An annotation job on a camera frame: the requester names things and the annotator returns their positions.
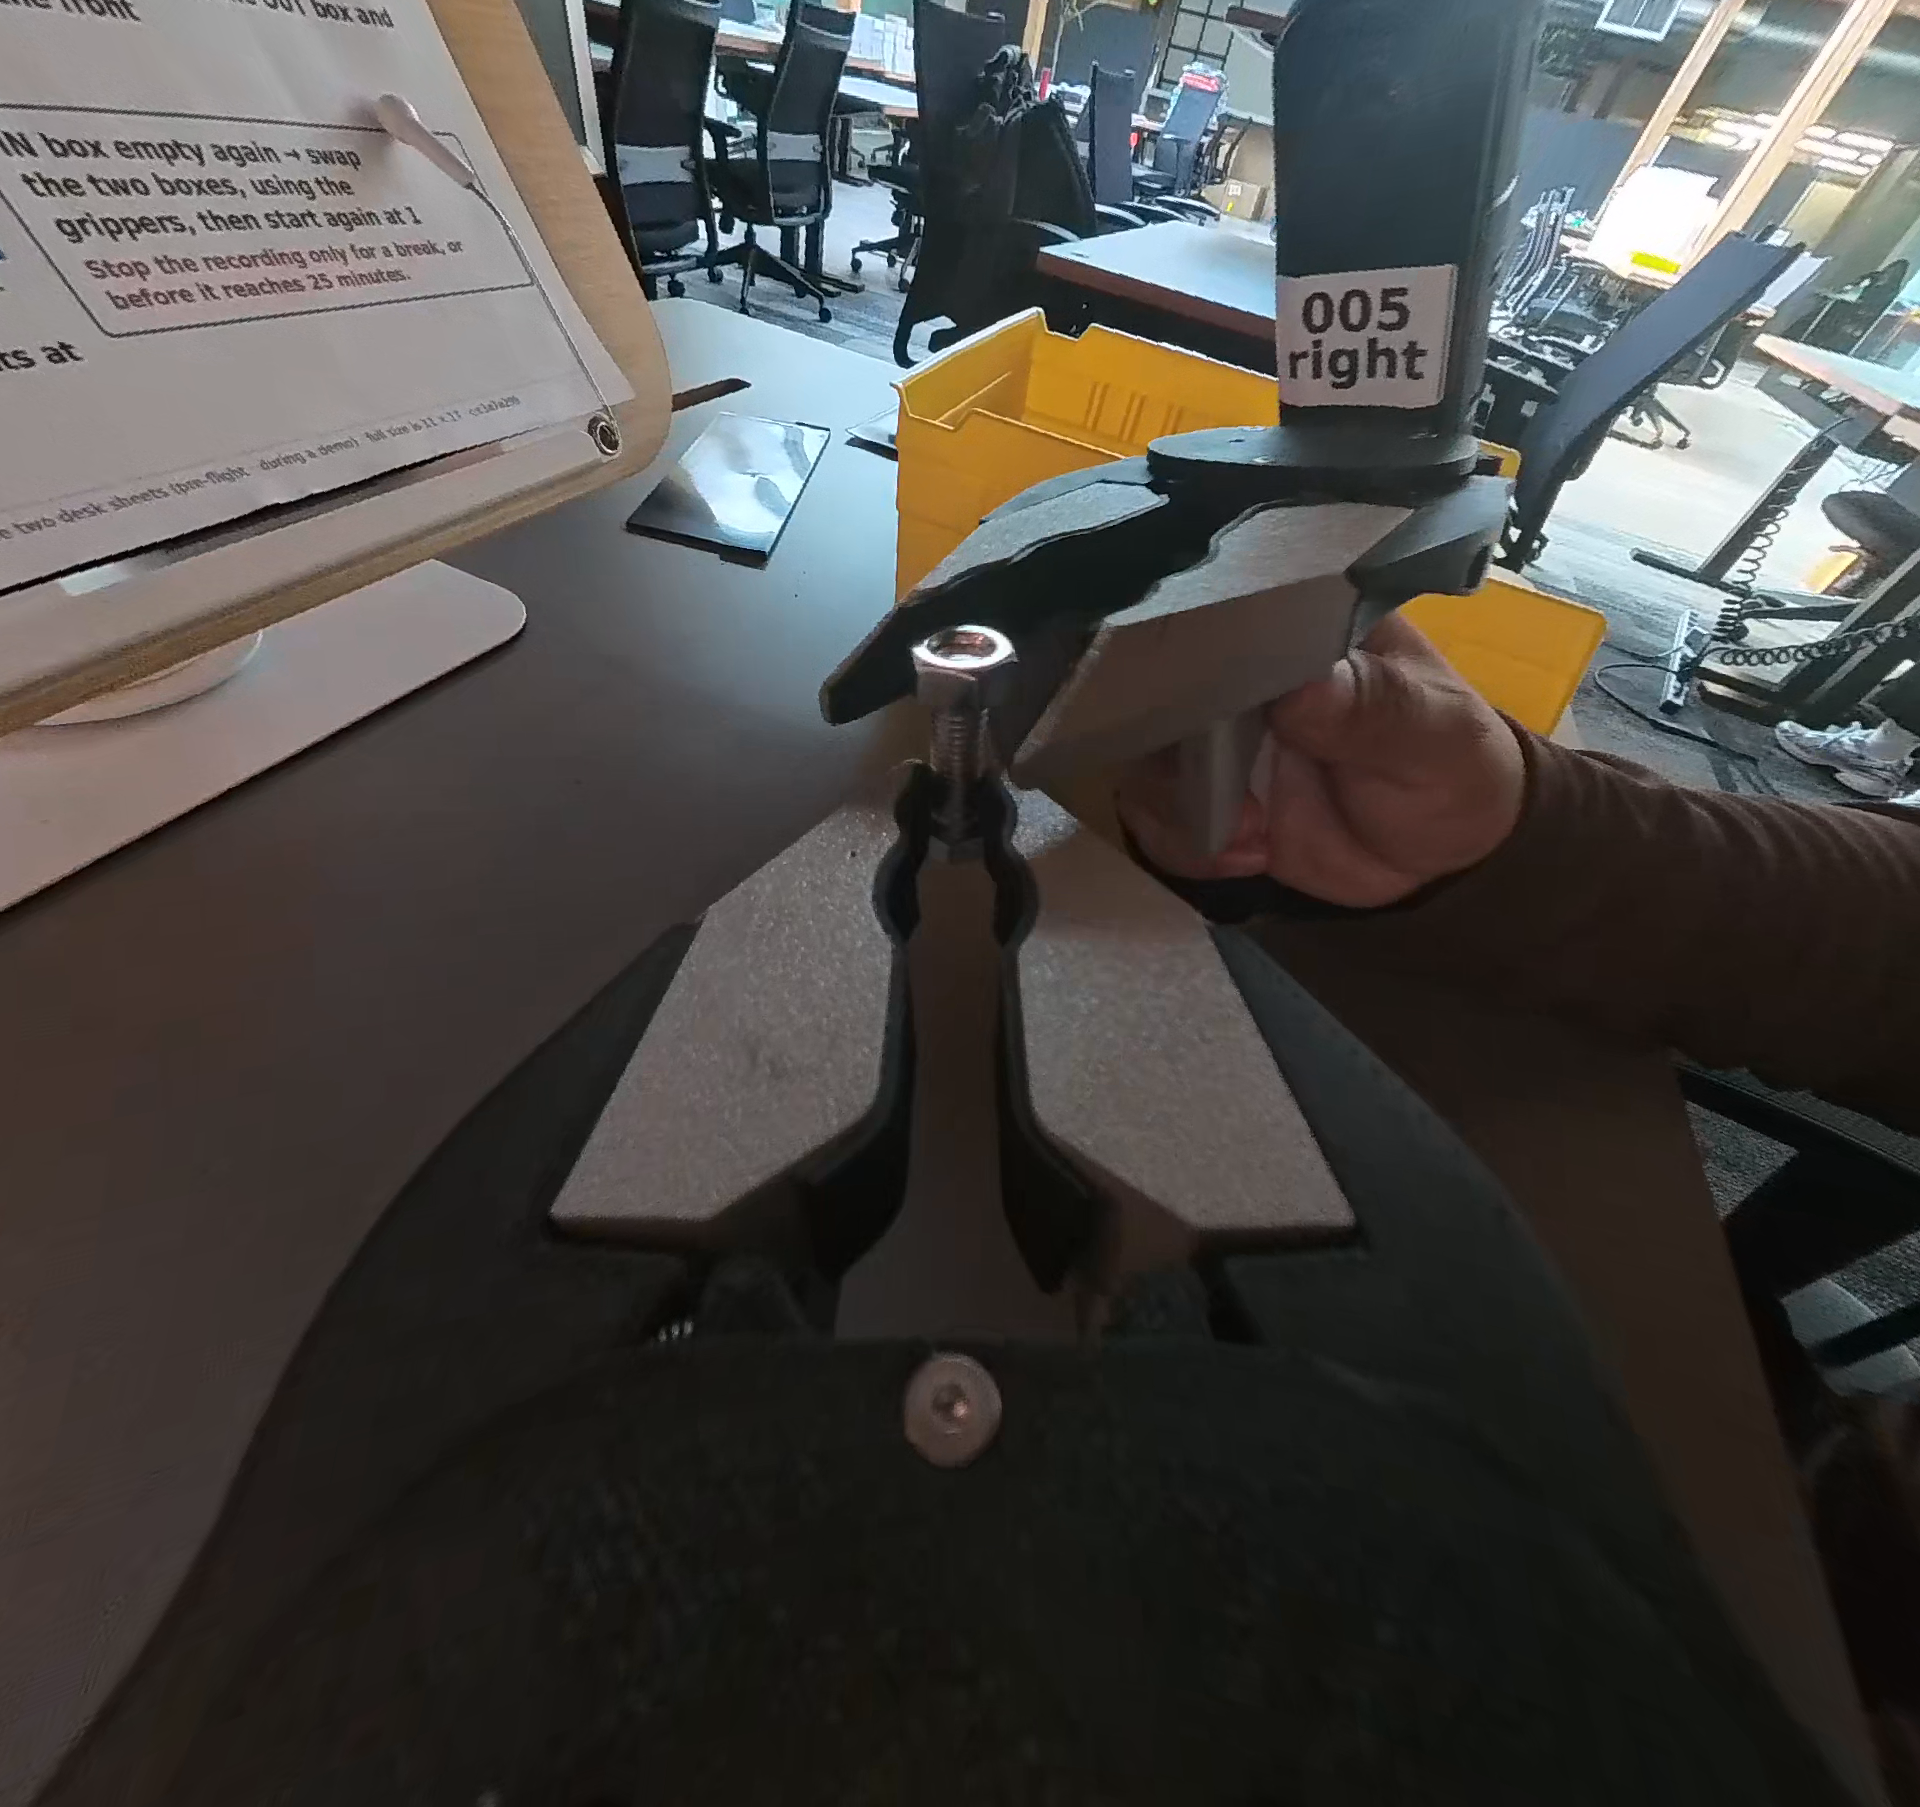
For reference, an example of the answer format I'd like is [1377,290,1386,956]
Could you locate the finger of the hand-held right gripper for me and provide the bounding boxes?
[1011,501,1415,793]
[818,468,1254,730]

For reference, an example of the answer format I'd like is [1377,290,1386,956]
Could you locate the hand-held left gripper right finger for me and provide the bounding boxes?
[979,765,1361,1297]

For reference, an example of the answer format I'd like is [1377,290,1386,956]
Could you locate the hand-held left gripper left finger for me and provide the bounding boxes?
[550,762,923,1280]

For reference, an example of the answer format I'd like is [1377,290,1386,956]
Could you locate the steel hex nut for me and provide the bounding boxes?
[910,622,1025,694]

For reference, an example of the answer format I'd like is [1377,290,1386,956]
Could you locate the yellow plastic bin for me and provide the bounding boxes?
[894,306,1610,741]

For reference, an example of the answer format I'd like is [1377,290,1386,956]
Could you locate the steel hex bolt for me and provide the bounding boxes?
[919,679,998,870]

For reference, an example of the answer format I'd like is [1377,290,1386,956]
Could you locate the person's right forearm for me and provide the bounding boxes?
[1246,725,1920,1142]

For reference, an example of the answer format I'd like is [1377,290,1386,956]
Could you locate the person's right hand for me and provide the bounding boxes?
[1123,611,1535,920]

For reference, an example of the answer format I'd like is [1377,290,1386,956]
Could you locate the brown office desk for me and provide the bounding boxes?
[1036,217,1288,372]

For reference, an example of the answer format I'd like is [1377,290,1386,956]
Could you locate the black office chair with jacket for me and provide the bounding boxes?
[889,0,1103,372]

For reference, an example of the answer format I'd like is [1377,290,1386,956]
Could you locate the slanted wooden beam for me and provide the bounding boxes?
[1710,0,1920,265]

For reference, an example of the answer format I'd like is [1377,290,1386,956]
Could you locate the white sneaker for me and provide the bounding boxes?
[1776,716,1913,776]

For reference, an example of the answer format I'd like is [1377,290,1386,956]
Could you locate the printed instruction sheet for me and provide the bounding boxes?
[0,0,639,597]

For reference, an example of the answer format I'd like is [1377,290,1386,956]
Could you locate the small white tethered stick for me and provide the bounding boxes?
[374,92,475,186]

